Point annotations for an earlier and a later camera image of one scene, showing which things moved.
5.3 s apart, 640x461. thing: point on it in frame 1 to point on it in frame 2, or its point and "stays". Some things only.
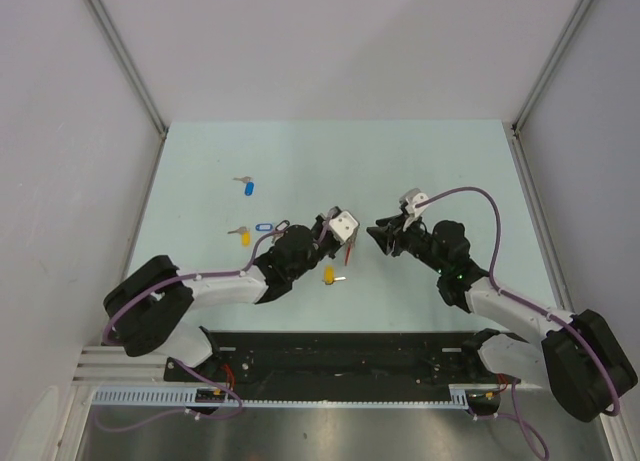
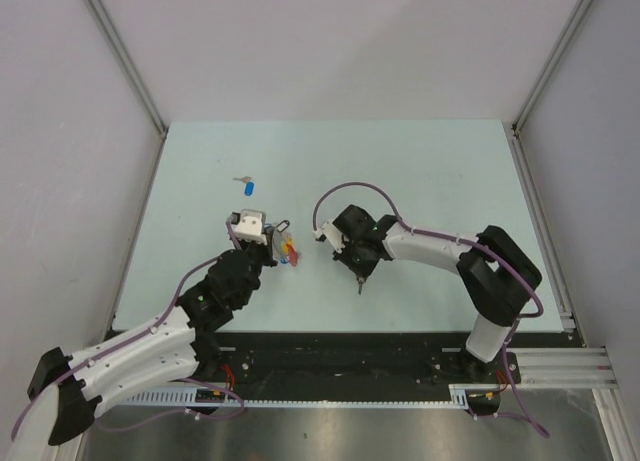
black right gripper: [385, 238] to [361, 271]
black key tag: [282, 225] stays
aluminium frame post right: [516, 137] stays
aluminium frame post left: [128, 65] stays
